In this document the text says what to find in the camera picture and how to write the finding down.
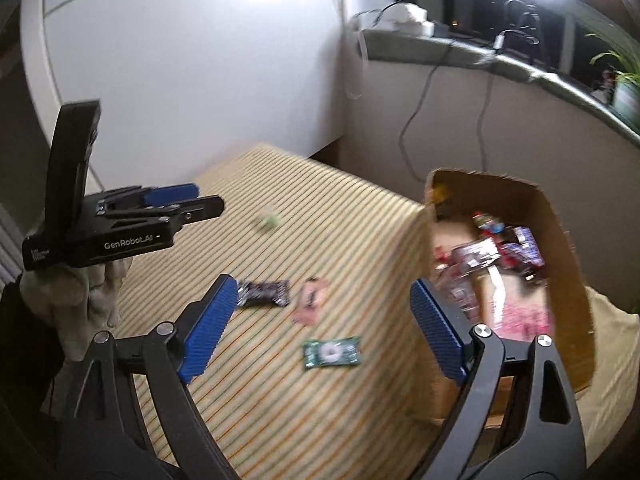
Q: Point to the green snack packet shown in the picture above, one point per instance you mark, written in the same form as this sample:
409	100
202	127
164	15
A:
330	352

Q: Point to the person's left hand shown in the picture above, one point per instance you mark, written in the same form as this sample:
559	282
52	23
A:
65	295

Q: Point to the white power adapter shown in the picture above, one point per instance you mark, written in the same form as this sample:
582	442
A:
410	17

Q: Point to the pink print bread packet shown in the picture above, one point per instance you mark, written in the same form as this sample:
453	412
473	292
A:
522	317

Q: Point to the striped blanket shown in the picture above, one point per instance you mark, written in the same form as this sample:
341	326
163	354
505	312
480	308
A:
325	200

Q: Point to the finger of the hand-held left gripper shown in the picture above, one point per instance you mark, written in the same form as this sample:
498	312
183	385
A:
175	191
205	207

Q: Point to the dark purple snack packet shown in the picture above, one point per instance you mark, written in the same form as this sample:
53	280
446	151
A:
262	292

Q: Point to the white charger adapter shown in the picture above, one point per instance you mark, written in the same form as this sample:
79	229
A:
498	42

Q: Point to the cardboard box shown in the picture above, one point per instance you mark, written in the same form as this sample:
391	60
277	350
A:
570	270

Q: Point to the potted green plant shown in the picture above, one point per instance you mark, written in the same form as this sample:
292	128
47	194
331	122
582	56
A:
625	90

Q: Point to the white wardrobe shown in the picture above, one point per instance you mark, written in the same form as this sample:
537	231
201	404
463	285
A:
200	85

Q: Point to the pale green candy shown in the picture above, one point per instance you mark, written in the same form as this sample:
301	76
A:
266	222

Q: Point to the red-edged clear snack packet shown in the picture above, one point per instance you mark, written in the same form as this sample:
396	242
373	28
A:
477	260

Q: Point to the grey-green window sill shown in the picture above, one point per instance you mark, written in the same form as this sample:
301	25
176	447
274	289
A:
525	72

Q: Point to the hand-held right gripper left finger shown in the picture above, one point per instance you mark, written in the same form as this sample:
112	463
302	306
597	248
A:
210	330

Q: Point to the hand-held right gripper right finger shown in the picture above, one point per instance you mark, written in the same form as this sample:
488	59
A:
437	330

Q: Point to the red and green candy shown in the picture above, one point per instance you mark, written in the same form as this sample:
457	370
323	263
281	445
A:
485	222

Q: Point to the pink snack packet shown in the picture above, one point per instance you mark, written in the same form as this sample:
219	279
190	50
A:
309	300

